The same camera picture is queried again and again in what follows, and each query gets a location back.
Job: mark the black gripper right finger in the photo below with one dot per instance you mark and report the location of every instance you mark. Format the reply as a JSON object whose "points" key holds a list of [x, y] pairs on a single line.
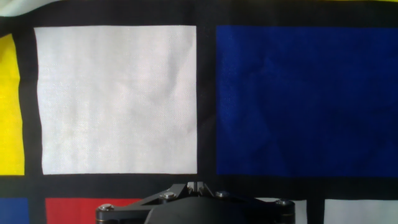
{"points": [[267, 213]]}

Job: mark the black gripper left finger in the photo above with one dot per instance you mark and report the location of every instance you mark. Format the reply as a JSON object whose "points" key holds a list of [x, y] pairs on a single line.
{"points": [[124, 213]]}

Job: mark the colour block tablecloth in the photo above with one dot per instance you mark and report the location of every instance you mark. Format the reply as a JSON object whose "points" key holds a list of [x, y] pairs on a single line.
{"points": [[118, 93]]}

